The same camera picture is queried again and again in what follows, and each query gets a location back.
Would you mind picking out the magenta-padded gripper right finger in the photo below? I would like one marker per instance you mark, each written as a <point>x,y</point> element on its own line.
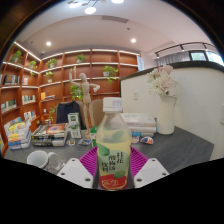
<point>150,171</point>

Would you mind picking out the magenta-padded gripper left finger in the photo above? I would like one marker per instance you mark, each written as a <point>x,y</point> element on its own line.
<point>76,173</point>

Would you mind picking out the clear drink bottle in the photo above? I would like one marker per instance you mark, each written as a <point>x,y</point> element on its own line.
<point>113,146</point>

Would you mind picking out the small orange and blue ornament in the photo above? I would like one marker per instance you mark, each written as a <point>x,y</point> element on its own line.
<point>147,140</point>

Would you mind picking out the white mug with triangle pattern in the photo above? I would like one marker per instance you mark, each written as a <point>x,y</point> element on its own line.
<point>38,158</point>

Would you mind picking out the short green box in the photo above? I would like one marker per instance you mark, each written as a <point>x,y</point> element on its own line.
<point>93,136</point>

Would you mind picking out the tall green and white carton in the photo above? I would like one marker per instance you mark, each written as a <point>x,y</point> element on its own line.
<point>74,125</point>

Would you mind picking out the stack of dark books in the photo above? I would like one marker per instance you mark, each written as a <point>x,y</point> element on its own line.
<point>50,131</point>

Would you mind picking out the white vase with pale flowers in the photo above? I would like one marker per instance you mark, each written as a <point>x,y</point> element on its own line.
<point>165,115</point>

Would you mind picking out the dark office chair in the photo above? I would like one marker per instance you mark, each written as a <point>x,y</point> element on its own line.
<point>68,113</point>

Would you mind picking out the beige chair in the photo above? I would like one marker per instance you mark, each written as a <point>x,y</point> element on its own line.
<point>96,111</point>

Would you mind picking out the wooden artist mannequin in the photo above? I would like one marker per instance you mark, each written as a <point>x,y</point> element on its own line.
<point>86,90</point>

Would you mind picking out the white desk partition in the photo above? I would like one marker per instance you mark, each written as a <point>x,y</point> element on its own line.
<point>196,100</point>

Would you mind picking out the wooden shelf unit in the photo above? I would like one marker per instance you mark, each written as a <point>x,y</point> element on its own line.
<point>56,73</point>

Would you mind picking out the white curtain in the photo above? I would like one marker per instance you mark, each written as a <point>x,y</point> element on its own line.
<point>171,59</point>

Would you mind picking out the window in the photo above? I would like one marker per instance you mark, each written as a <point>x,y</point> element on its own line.
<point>206,56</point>

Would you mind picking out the ceiling air vent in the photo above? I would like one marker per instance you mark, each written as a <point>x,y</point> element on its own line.
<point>115,19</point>

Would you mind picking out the branching globe ceiling lamp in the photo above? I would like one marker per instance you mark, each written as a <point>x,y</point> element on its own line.
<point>90,10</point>

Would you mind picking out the white wall socket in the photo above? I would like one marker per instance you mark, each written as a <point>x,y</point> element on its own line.
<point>135,95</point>

